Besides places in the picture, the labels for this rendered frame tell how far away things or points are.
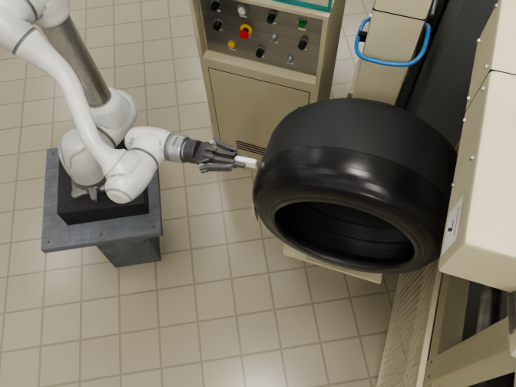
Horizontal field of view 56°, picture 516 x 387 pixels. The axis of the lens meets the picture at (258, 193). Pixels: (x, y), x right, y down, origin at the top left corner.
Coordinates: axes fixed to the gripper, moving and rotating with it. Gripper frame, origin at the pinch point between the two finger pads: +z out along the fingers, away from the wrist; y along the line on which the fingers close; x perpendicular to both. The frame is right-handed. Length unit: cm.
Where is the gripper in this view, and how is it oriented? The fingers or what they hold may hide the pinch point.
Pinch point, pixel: (246, 162)
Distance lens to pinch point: 149.4
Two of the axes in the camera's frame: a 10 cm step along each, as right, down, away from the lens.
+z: 9.3, 2.1, -2.9
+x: 1.6, 4.9, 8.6
